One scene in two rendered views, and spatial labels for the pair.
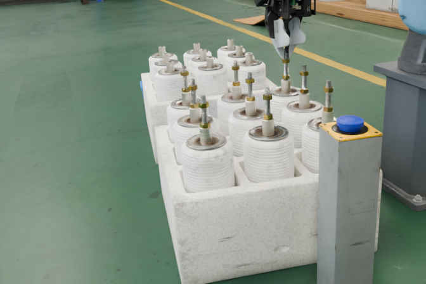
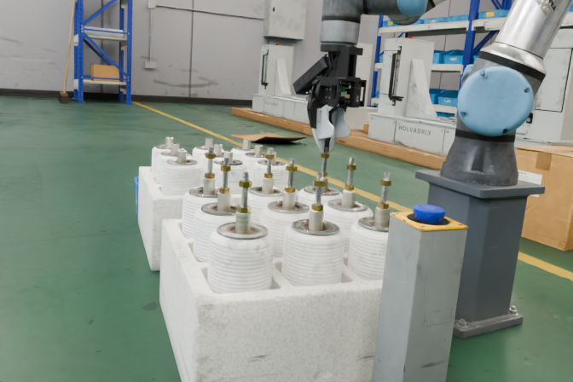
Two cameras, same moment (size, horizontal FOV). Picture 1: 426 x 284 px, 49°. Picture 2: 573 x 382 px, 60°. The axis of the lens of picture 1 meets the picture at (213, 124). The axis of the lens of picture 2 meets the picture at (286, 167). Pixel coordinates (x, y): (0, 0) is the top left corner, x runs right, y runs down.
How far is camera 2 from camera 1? 0.17 m
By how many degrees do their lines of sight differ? 15
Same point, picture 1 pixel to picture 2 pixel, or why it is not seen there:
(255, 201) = (299, 309)
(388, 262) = not seen: outside the picture
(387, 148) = not seen: hidden behind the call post
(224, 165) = (263, 260)
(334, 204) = (408, 311)
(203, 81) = (218, 176)
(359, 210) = (435, 321)
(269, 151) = (319, 248)
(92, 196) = (66, 304)
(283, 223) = (329, 340)
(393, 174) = not seen: hidden behind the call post
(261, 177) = (305, 280)
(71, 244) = (34, 364)
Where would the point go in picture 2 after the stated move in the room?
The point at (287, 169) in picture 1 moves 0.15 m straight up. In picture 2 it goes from (336, 273) to (345, 176)
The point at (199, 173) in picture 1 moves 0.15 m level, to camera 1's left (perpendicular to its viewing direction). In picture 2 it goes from (233, 269) to (120, 269)
